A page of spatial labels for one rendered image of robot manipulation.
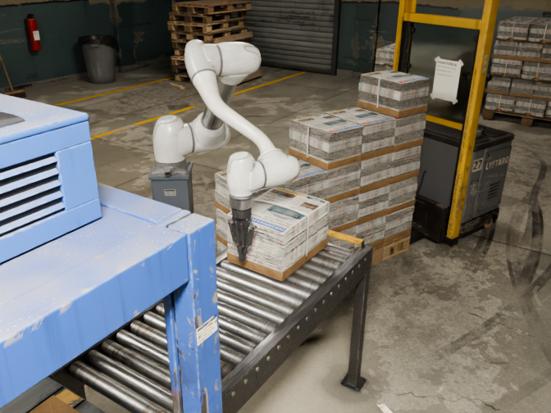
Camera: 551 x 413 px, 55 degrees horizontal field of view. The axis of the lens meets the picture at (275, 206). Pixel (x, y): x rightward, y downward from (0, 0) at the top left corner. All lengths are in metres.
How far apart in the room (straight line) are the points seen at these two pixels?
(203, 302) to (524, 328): 2.76
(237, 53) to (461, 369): 2.01
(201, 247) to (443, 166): 3.44
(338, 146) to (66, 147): 2.45
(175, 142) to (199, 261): 1.73
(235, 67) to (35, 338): 1.66
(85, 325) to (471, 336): 2.79
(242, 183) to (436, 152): 2.59
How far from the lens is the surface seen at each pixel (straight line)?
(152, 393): 1.76
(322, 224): 2.35
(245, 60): 2.28
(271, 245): 2.14
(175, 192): 2.77
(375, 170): 3.57
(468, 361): 3.22
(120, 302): 0.89
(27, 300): 0.85
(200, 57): 2.22
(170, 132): 2.68
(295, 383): 2.91
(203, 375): 1.16
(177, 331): 1.11
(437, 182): 4.36
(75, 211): 1.01
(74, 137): 0.97
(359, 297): 2.59
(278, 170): 1.98
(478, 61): 3.83
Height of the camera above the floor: 1.99
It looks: 25 degrees down
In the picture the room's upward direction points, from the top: 1 degrees clockwise
